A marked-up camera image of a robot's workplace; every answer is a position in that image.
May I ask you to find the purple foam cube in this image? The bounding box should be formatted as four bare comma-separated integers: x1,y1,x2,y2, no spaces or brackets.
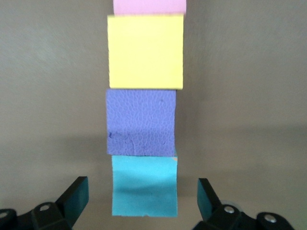
105,89,177,157

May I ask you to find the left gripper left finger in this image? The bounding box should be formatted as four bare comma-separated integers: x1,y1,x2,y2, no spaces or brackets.
0,176,90,230

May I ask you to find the light blue foam cube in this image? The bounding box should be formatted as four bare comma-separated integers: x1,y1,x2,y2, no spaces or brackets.
111,155,179,218

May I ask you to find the yellow foam cube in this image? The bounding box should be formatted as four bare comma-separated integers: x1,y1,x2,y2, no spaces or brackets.
106,13,185,91

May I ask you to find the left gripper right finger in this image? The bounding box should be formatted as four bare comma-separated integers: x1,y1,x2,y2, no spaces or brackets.
193,178,294,230

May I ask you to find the pink foam cube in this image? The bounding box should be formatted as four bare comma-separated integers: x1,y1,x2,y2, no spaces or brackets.
113,0,188,16

